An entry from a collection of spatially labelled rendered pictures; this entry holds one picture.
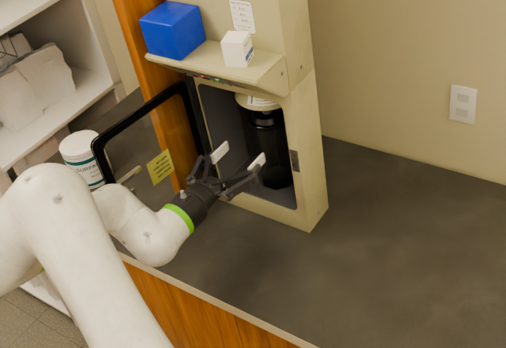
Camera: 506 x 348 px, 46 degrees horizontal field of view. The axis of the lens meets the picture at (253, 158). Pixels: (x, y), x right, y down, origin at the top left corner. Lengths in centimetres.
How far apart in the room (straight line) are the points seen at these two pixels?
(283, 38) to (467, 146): 74
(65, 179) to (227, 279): 77
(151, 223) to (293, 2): 57
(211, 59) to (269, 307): 63
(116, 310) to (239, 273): 79
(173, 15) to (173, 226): 47
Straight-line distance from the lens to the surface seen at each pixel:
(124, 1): 146
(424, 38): 168
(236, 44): 128
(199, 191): 145
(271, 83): 130
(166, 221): 139
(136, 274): 191
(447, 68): 171
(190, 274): 166
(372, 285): 157
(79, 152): 195
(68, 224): 92
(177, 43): 136
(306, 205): 162
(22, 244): 98
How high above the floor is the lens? 218
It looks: 39 degrees down
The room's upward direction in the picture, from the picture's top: 11 degrees counter-clockwise
